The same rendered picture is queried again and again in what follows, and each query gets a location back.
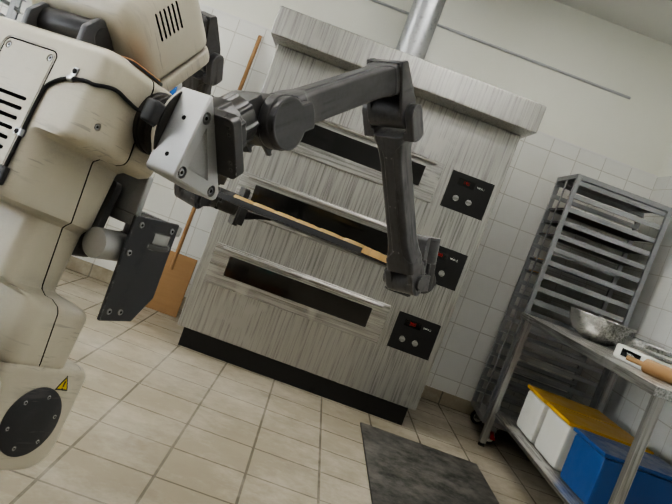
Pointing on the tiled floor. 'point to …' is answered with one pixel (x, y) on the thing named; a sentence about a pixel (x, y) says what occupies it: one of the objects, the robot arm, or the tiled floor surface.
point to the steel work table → (660, 391)
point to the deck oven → (290, 62)
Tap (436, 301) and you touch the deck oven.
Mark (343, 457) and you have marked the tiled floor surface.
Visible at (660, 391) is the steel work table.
